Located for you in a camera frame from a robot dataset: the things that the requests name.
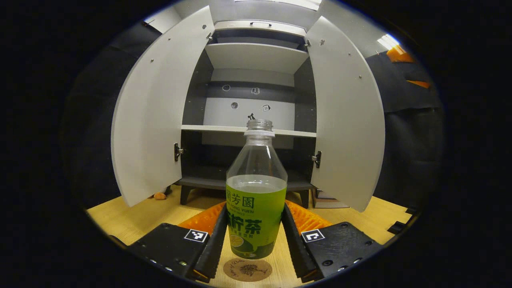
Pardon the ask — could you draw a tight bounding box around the black backdrop cloth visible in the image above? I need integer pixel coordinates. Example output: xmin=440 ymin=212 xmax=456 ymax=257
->
xmin=366 ymin=44 xmax=446 ymax=208
xmin=64 ymin=22 xmax=162 ymax=208

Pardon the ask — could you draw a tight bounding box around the small ceiling light panel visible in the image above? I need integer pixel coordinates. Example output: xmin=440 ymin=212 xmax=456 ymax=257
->
xmin=377 ymin=34 xmax=400 ymax=50

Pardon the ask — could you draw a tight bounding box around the round cork coaster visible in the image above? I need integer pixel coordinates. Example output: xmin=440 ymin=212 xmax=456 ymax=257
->
xmin=223 ymin=258 xmax=272 ymax=282

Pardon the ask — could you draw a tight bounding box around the green tea bottle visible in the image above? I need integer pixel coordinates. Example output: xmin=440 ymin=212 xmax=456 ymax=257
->
xmin=226 ymin=119 xmax=288 ymax=260

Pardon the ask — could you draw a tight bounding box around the white cabinet door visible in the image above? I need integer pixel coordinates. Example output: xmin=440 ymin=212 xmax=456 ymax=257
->
xmin=111 ymin=6 xmax=215 ymax=207
xmin=304 ymin=16 xmax=386 ymax=212

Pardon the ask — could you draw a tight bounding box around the white and grey cabinet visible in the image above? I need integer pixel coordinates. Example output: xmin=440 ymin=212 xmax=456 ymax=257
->
xmin=174 ymin=20 xmax=322 ymax=208

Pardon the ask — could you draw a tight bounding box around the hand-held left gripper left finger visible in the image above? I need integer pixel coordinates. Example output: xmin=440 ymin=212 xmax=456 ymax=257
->
xmin=127 ymin=201 xmax=229 ymax=284

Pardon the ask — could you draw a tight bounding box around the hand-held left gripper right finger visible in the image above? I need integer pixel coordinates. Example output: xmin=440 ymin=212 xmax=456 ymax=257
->
xmin=281 ymin=200 xmax=385 ymax=284

